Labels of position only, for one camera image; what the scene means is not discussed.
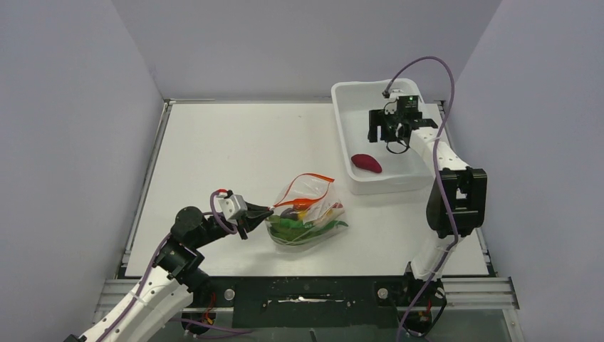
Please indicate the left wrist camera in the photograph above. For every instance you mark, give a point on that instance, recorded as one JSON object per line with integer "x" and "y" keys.
{"x": 233, "y": 206}

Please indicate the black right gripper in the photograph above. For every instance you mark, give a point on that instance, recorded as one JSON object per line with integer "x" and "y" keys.
{"x": 377, "y": 120}

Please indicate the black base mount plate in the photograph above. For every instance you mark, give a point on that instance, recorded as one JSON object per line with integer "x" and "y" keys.
{"x": 417, "y": 320}

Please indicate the green chili pepper toy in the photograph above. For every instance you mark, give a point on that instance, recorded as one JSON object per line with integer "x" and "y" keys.
{"x": 314, "y": 231}

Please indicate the orange carrot toy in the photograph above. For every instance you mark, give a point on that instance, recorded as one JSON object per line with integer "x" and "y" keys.
{"x": 301, "y": 204}

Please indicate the clear orange zip bag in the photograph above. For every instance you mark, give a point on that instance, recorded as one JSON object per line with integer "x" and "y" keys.
{"x": 312, "y": 186}

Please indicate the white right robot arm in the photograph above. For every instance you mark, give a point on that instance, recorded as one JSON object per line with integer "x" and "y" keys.
{"x": 457, "y": 200}

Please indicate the purple sweet potato toy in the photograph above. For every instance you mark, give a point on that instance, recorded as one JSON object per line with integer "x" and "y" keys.
{"x": 367, "y": 163}

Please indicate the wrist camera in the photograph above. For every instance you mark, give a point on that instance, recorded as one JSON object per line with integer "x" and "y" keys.
{"x": 233, "y": 206}
{"x": 395, "y": 93}

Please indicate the yellow corn toy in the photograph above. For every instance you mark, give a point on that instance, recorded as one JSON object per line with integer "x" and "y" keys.
{"x": 321, "y": 219}

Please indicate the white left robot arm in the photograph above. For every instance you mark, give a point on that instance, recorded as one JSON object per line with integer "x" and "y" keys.
{"x": 173, "y": 277}

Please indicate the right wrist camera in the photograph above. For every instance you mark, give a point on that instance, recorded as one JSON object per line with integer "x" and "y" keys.
{"x": 395, "y": 93}

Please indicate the aluminium table frame rail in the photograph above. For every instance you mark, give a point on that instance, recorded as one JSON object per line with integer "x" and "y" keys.
{"x": 327, "y": 301}

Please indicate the green leafy vegetable toy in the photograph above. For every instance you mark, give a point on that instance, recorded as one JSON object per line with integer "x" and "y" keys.
{"x": 288, "y": 231}

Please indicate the brown mushroom toy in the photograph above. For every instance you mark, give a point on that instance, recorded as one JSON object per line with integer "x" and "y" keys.
{"x": 290, "y": 213}

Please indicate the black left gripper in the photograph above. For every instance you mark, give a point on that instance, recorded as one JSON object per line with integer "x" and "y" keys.
{"x": 258, "y": 214}

